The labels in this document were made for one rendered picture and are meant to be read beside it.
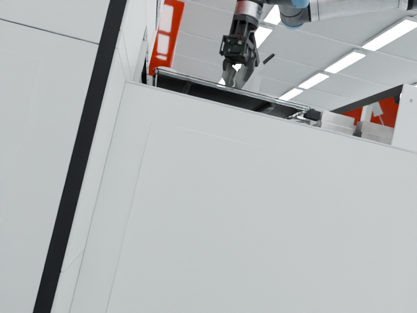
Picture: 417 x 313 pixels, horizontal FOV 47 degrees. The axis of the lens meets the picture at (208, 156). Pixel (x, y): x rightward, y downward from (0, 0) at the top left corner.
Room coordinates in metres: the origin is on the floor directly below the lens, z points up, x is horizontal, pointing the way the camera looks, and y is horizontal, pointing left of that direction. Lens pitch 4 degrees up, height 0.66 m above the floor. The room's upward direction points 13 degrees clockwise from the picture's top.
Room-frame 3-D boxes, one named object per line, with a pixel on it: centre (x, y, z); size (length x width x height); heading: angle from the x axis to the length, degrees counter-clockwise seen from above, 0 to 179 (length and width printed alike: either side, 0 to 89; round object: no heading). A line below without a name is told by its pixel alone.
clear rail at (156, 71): (1.07, -0.02, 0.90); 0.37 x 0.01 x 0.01; 96
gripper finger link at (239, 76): (1.28, -0.03, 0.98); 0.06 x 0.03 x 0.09; 157
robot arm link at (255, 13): (1.29, -0.02, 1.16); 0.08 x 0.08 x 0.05
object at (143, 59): (1.21, 0.21, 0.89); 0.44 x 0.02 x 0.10; 6
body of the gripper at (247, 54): (1.29, -0.02, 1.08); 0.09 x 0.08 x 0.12; 157
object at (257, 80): (1.50, -0.08, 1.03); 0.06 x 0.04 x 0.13; 96
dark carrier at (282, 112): (1.25, 0.00, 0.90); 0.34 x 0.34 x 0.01; 6
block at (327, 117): (1.14, -0.28, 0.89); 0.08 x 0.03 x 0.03; 96
